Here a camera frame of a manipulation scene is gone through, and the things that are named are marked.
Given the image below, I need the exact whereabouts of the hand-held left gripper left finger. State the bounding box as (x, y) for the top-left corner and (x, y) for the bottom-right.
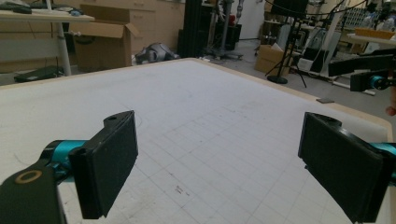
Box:
(41, 110), (139, 219)

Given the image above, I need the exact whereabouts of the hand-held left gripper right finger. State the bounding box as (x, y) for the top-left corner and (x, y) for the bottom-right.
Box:
(298, 111), (396, 224)

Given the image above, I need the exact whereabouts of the yellow tray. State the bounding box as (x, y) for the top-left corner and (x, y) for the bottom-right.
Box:
(354, 27), (396, 40)

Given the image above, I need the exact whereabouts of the black tripod stand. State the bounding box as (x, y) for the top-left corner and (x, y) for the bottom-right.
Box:
(265, 0), (310, 89)

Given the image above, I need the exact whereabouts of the small cardboard box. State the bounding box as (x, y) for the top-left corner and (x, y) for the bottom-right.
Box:
(254, 43), (294, 77)

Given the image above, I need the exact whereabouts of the open cardboard box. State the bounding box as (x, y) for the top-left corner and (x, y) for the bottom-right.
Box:
(68, 4), (140, 73)

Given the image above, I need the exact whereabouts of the grey rounded device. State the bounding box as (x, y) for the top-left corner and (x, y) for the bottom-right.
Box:
(134, 42), (181, 65)

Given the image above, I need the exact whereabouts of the white grid mat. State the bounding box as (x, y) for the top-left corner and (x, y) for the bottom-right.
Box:
(0, 58), (391, 224)

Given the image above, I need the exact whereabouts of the white desk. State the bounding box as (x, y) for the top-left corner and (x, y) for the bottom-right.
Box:
(0, 7), (96, 77)

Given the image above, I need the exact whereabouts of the black cabinet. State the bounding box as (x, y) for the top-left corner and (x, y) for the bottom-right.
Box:
(214, 22), (243, 51)

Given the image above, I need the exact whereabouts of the grey rolling stand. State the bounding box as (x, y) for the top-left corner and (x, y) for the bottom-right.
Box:
(204, 0), (245, 61)

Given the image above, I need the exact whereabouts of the black metal frame post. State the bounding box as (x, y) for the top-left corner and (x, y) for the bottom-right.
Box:
(177, 0), (204, 59)

